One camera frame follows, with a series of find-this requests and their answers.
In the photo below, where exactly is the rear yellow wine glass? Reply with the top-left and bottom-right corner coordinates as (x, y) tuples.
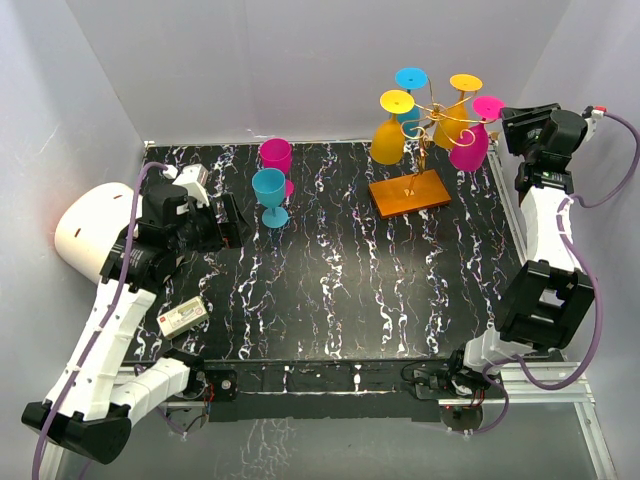
(433, 73), (483, 150)

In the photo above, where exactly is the white round container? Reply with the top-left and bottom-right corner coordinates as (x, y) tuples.
(54, 182), (134, 284)

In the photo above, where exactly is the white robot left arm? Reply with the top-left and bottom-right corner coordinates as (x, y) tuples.
(21, 183), (251, 464)

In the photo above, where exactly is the small cardboard box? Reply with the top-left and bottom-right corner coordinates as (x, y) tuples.
(156, 296), (208, 339)

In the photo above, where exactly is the gold wire glass rack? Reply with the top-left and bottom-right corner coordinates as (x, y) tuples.
(369, 93), (481, 219)

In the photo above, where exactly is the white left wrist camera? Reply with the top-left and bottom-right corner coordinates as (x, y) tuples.
(167, 164), (210, 208)

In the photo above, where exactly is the pink wine glass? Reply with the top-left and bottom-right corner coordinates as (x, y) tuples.
(449, 96), (505, 172)
(259, 138), (294, 198)

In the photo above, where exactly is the left yellow wine glass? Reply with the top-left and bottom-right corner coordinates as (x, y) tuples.
(370, 89), (415, 165)

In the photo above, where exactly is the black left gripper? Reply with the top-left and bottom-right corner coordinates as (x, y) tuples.
(170, 192), (254, 257)

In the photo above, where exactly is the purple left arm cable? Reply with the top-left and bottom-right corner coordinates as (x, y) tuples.
(30, 162), (176, 480)

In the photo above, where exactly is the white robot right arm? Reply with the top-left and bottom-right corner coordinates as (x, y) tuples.
(401, 103), (607, 397)

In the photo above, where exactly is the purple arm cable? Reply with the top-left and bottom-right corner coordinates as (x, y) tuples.
(469, 112), (640, 436)
(30, 162), (176, 480)

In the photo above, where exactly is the yellow wine glass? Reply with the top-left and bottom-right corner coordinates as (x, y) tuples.
(370, 89), (415, 165)
(433, 73), (483, 150)

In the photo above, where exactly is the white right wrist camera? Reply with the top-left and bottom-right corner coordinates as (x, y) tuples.
(582, 106), (607, 142)

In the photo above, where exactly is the blue wine glass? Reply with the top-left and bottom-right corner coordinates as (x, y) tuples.
(395, 67), (429, 138)
(251, 168), (289, 229)

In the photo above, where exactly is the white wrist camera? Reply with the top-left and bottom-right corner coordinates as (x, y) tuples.
(167, 164), (210, 208)
(582, 106), (607, 142)

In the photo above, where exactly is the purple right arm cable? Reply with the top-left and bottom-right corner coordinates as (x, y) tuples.
(469, 112), (640, 436)

